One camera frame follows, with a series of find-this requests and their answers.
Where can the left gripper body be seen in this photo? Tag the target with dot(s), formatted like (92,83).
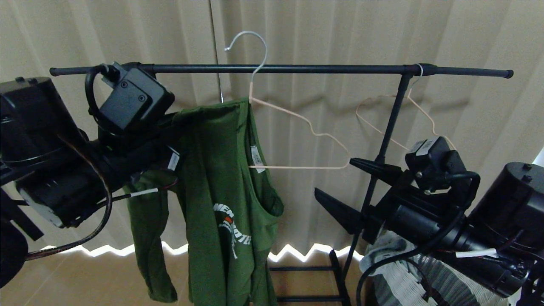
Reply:
(140,148)

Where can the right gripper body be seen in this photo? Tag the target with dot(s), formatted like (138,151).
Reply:
(403,216)

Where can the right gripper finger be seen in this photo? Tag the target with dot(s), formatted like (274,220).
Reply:
(344,214)
(382,172)

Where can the pink clothes hanger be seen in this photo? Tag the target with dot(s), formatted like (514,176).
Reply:
(382,131)
(297,167)

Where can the green long-sleeved shirt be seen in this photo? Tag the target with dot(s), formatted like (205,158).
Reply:
(212,178)

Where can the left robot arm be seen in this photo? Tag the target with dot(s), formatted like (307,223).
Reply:
(42,119)

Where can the white laundry basket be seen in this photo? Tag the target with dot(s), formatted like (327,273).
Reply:
(403,284)

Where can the black clothes rack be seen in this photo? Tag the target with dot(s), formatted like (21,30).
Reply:
(318,69)

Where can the blue-grey garment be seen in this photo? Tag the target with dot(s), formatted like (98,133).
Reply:
(384,244)

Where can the beige curtain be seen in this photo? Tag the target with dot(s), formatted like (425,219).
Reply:
(467,106)

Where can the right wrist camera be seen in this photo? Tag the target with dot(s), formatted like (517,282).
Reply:
(433,165)

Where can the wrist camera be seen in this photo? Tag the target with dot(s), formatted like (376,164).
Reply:
(433,165)
(131,97)

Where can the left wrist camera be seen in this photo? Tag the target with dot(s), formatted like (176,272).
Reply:
(131,97)

